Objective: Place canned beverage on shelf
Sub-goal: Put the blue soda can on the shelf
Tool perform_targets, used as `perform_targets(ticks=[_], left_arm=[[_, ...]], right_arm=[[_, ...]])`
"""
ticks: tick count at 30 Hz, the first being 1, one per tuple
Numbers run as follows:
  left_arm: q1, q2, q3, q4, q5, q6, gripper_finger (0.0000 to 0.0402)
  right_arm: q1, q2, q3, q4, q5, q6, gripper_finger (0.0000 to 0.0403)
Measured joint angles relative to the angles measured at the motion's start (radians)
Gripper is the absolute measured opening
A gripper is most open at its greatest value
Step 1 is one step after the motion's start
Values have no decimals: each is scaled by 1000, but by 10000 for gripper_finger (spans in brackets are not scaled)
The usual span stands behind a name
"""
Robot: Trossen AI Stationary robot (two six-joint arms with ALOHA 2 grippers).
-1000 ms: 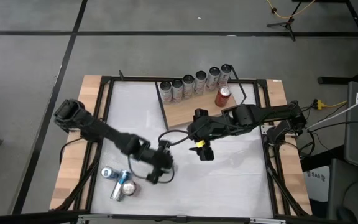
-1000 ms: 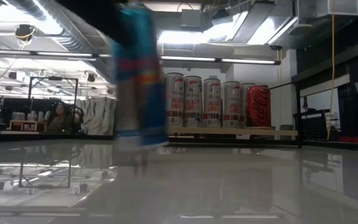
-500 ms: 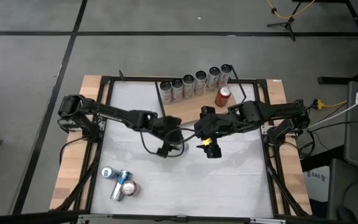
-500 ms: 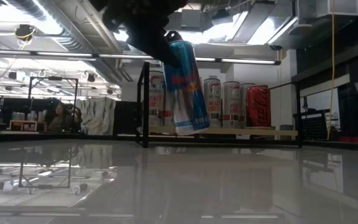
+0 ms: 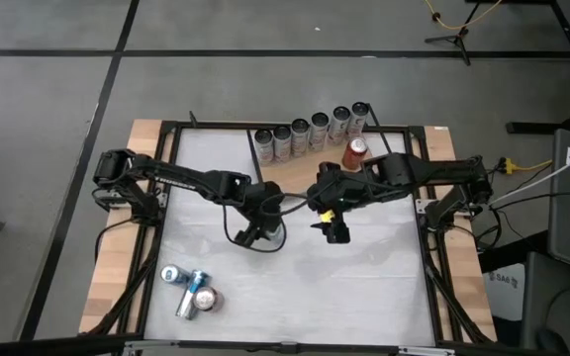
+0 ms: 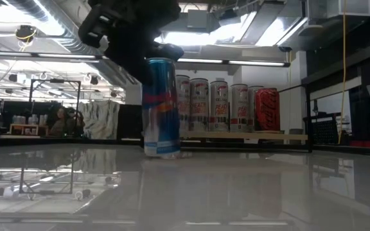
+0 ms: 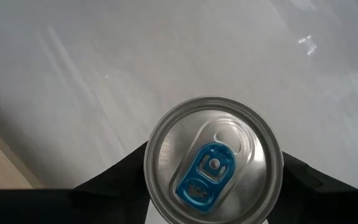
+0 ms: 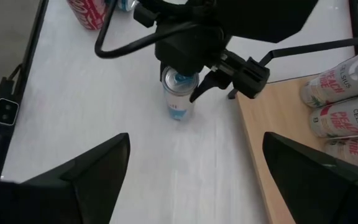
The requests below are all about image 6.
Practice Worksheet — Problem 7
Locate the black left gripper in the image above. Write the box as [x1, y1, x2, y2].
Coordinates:
[88, 0, 185, 87]

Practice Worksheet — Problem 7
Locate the blue silver Red Bull can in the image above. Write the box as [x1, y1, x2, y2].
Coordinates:
[141, 56, 182, 160]

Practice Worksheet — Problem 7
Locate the red cola can black script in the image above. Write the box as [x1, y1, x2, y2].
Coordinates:
[254, 87, 281, 132]

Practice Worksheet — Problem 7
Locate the bright light panel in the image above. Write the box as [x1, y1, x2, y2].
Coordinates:
[159, 14, 308, 47]

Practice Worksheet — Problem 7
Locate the grey metal box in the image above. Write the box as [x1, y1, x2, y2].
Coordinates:
[186, 8, 212, 33]

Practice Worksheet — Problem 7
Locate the black cabinet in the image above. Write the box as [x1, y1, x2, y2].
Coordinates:
[117, 104, 144, 141]

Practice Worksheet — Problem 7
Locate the white patterned cloth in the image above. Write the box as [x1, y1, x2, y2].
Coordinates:
[77, 99, 121, 141]

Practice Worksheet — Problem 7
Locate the long fluorescent light strip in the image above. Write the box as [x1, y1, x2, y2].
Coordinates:
[0, 51, 291, 68]

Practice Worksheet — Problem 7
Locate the wooden board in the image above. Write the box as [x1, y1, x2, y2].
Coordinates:
[180, 83, 313, 153]

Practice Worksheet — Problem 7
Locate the person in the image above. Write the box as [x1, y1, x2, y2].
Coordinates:
[45, 105, 76, 137]

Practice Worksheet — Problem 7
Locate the wooden crate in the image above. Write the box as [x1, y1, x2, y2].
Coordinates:
[9, 123, 49, 137]

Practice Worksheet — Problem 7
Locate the white table cover sheet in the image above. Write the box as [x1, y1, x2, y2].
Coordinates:
[0, 142, 370, 231]

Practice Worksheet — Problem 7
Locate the black perforated basket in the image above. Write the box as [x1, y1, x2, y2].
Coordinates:
[312, 120, 340, 145]

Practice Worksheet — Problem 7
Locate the white air conditioning unit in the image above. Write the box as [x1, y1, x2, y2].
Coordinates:
[306, 0, 370, 19]

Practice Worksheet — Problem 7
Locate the red bin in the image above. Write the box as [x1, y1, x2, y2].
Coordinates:
[348, 140, 370, 149]

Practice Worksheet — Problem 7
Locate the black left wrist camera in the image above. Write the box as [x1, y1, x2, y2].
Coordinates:
[78, 4, 110, 49]

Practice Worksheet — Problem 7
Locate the large corrugated silver duct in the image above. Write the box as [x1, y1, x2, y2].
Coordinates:
[0, 0, 131, 86]

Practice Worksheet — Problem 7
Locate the black metal rack frame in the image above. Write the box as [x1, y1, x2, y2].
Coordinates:
[28, 78, 82, 112]

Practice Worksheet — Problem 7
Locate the black device with yellow cable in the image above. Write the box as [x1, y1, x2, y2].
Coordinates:
[13, 24, 38, 44]

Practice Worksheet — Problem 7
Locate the thin yellow cable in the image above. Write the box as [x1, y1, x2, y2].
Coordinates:
[337, 0, 348, 145]

